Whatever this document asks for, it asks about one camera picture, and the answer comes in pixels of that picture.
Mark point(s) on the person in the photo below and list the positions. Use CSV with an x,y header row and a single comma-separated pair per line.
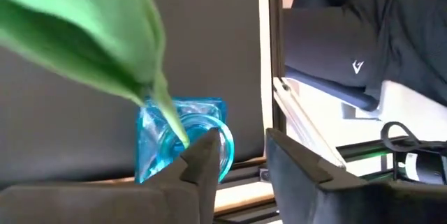
x,y
401,25

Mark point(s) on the red artificial tulip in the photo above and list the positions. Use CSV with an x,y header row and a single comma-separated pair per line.
x,y
87,25

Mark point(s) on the blue glass vase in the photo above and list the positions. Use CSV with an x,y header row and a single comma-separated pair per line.
x,y
153,140

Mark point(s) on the black office chair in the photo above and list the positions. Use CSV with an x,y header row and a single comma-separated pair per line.
x,y
331,89

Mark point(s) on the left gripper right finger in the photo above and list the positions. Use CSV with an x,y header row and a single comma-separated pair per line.
x,y
349,203

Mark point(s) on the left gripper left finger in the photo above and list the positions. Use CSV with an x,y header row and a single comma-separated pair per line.
x,y
104,204

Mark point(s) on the silver metal bracket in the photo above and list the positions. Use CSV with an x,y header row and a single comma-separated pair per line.
x,y
307,123

